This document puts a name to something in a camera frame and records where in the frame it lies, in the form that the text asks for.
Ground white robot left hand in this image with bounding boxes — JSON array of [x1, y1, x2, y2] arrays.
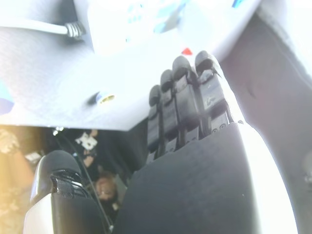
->
[[23, 50, 299, 234]]

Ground white power strip blue sockets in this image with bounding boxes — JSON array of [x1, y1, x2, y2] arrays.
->
[[86, 0, 244, 54]]

